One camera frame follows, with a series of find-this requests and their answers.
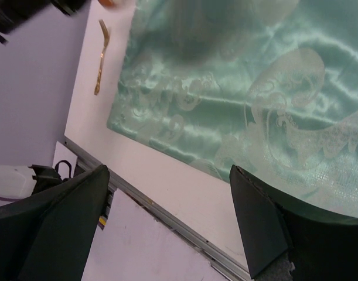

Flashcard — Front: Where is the green satin cloth napkin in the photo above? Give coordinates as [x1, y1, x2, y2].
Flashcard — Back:
[107, 1, 358, 217]

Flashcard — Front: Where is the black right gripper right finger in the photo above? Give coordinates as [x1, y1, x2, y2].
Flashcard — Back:
[230, 165, 358, 280]

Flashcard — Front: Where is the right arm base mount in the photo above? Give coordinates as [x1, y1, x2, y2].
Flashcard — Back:
[29, 160, 114, 230]

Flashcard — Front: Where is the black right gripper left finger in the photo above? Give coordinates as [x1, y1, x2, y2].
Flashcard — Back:
[0, 165, 110, 280]

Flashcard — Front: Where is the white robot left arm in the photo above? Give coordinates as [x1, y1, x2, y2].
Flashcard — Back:
[0, 0, 88, 44]

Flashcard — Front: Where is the patterned orange rim plate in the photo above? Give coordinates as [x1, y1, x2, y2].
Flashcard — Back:
[98, 0, 124, 8]

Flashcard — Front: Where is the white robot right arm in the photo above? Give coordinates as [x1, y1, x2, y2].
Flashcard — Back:
[0, 165, 358, 280]

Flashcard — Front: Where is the gold fork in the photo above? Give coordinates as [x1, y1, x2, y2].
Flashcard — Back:
[94, 19, 110, 95]

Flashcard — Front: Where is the aluminium table edge rail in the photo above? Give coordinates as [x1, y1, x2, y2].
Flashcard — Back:
[66, 135, 251, 280]

